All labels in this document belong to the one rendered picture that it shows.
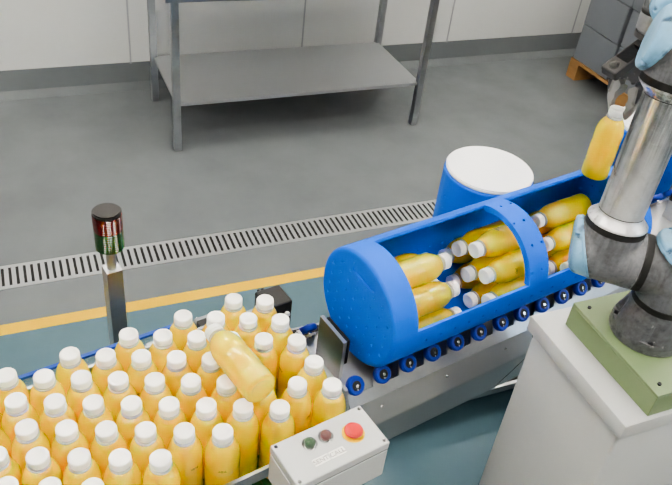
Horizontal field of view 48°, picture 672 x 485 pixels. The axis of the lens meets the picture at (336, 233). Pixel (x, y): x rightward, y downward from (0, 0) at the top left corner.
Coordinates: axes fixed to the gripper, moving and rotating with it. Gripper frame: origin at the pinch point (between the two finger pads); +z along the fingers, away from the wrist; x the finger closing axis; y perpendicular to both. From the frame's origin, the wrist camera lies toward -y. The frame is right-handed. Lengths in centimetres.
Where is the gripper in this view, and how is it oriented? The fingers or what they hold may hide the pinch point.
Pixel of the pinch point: (617, 111)
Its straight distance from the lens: 197.8
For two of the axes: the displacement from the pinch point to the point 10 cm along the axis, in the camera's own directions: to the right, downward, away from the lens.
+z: -1.0, 7.9, 6.0
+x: -5.4, -5.5, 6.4
